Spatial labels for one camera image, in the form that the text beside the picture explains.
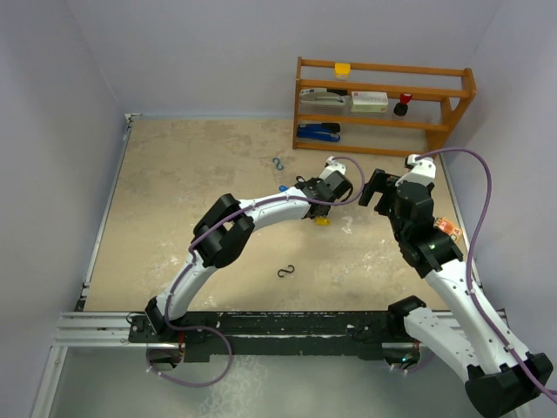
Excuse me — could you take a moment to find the yellow tag key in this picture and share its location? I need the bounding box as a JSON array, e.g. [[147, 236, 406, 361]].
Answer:
[[314, 217, 331, 226]]

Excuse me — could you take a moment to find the black S carabiner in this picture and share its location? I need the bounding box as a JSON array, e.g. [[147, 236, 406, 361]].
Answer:
[[277, 265, 295, 278]]

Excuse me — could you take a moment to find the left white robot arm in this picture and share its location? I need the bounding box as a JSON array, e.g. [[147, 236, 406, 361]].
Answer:
[[144, 163, 353, 341]]

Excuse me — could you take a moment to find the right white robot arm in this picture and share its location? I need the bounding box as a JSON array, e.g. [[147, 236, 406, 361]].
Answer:
[[359, 169, 554, 417]]

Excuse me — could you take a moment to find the orange card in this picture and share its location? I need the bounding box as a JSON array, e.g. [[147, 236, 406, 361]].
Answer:
[[434, 218, 462, 242]]

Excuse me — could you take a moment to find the blue stapler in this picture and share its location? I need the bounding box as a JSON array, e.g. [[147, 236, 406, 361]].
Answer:
[[296, 123, 340, 143]]

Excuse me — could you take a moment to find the blue S carabiner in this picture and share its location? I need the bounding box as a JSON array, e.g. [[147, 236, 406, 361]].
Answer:
[[272, 158, 284, 171]]

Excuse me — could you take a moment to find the white cardboard box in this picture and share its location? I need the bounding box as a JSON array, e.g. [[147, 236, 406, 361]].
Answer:
[[351, 91, 388, 113]]

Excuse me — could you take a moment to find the wooden shelf rack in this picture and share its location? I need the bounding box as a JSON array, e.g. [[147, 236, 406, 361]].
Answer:
[[292, 57, 477, 157]]

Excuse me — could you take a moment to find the grey stapler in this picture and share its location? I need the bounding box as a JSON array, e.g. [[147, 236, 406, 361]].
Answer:
[[299, 87, 349, 107]]

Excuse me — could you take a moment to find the yellow box on shelf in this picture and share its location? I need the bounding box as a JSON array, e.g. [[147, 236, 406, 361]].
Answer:
[[333, 63, 352, 80]]

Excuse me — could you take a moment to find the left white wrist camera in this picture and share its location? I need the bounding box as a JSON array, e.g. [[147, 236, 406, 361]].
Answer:
[[319, 156, 346, 180]]

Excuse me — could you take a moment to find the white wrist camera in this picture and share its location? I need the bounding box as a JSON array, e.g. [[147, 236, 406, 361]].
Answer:
[[319, 156, 346, 180], [395, 154, 436, 186]]

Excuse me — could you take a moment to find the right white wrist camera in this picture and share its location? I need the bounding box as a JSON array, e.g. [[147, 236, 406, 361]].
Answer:
[[395, 154, 436, 186]]

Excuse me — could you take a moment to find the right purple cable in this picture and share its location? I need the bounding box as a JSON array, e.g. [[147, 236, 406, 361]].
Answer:
[[391, 147, 557, 404]]

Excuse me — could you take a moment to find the black base frame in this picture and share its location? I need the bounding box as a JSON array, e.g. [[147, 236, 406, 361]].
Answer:
[[128, 309, 439, 363]]

